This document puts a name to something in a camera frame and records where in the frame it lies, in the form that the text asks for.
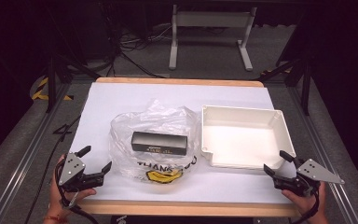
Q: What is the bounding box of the black tripod stand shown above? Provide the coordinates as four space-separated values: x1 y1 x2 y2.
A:
257 57 312 117
46 55 101 114

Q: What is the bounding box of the black braided floor cable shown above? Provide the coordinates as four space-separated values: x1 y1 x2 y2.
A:
24 115 82 224

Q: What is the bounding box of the white paper sheet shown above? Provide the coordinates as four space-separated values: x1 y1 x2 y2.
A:
69 81 298 205

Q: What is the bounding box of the right hand-held gripper cable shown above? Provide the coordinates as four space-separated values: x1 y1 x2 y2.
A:
290 189 322 224

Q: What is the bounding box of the aluminium rail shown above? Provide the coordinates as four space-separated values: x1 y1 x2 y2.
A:
286 86 358 224
0 82 73 224

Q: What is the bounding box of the tangle of black cables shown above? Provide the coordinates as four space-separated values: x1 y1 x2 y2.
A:
104 18 175 78

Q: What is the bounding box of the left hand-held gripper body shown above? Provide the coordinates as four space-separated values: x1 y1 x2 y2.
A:
55 151 105 193

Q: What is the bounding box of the person's right hand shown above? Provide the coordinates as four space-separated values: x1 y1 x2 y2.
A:
281 182 328 217

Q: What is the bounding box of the white metal stand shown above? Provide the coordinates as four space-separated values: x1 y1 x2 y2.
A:
168 4 258 72

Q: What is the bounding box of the red bracelet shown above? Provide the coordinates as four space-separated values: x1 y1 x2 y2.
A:
44 216 69 224

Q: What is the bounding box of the white plastic tray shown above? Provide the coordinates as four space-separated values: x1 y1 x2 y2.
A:
200 105 297 171

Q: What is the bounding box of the clear plastic bag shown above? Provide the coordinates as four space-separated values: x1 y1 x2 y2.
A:
108 99 200 185

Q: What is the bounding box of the black rectangular box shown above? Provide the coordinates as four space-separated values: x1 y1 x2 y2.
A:
131 131 188 156

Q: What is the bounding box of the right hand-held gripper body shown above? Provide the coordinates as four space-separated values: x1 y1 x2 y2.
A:
272 158 346 198

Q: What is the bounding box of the person's left hand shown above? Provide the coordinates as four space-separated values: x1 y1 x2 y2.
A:
44 154 98 219

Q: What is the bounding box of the yellow black hazard tape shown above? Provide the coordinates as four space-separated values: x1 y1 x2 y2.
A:
31 77 75 102

